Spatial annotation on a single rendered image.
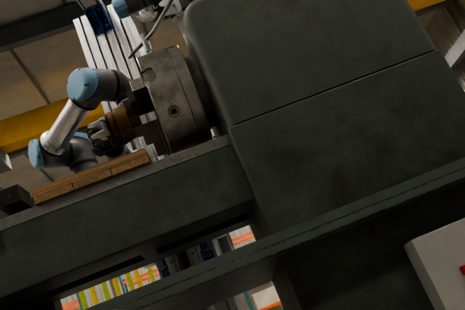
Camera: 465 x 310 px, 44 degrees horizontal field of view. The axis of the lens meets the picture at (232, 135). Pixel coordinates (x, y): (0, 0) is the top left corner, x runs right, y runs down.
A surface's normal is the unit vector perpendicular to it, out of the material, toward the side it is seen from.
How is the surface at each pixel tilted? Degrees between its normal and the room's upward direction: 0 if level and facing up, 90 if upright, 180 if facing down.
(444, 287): 90
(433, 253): 90
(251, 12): 90
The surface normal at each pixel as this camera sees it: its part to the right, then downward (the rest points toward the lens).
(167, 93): 0.08, -0.10
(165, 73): -0.07, -0.45
